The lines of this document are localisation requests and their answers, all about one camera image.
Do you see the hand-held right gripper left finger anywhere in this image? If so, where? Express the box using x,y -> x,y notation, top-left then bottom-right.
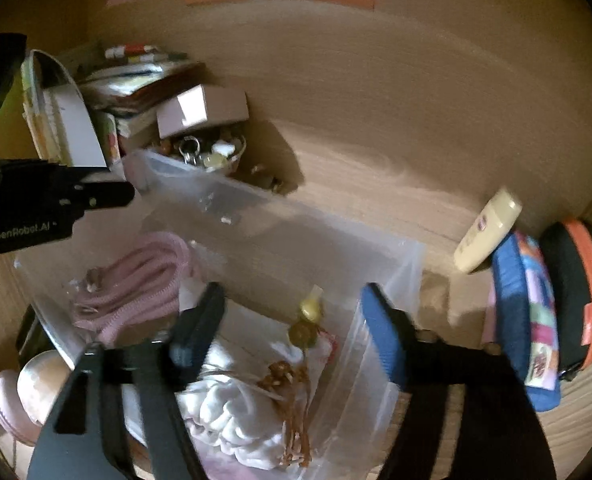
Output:
26,282 -> 227,480

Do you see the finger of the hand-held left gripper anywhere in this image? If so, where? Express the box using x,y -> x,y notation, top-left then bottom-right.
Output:
62,164 -> 137,211

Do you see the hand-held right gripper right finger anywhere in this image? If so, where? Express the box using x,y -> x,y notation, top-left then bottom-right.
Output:
360,282 -> 558,480

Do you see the clear plastic storage box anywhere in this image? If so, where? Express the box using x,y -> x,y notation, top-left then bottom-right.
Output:
16,147 -> 427,480

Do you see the cream plastic jar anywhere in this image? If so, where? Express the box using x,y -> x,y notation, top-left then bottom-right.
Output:
0,350 -> 84,446

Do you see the small yellow trinket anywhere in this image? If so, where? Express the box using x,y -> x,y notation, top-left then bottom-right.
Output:
288,285 -> 325,350

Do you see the white cloth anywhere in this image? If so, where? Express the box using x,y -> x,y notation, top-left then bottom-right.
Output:
176,335 -> 337,471

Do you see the bowl of small trinkets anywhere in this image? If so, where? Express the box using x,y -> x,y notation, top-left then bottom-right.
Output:
148,130 -> 247,176

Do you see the stack of books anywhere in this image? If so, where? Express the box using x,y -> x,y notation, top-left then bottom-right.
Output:
78,42 -> 207,161

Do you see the gold tasselled charm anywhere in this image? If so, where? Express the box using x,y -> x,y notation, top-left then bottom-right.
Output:
256,359 -> 317,468

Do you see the small cardboard box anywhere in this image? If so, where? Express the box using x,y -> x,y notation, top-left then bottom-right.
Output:
156,85 -> 251,140

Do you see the blue colourful pencil case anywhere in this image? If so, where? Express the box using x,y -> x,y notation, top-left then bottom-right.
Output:
491,232 -> 562,413

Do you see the orange white marker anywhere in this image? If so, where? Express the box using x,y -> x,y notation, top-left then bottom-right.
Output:
104,44 -> 161,59

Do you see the cream lotion tube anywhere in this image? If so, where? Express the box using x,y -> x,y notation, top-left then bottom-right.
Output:
452,187 -> 523,274

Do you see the black orange round case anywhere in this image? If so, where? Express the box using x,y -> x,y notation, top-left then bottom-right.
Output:
540,218 -> 592,383

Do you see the pink coiled cord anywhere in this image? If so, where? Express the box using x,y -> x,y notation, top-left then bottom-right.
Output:
70,232 -> 191,346

